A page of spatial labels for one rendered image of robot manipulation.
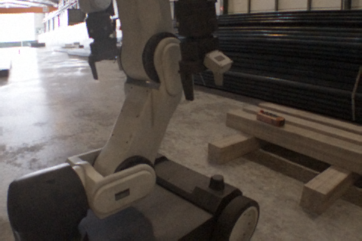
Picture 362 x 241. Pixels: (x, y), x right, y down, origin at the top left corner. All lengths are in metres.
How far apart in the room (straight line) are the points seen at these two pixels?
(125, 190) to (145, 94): 0.26
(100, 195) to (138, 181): 0.12
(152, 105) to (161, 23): 0.22
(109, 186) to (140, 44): 0.37
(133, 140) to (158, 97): 0.13
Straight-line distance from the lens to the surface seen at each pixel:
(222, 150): 1.45
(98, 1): 0.88
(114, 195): 0.70
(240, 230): 0.89
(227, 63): 0.55
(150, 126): 0.75
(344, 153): 1.36
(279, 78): 2.75
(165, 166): 1.03
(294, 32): 2.85
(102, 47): 0.92
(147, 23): 0.71
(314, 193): 1.16
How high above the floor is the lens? 0.66
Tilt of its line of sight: 14 degrees down
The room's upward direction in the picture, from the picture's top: straight up
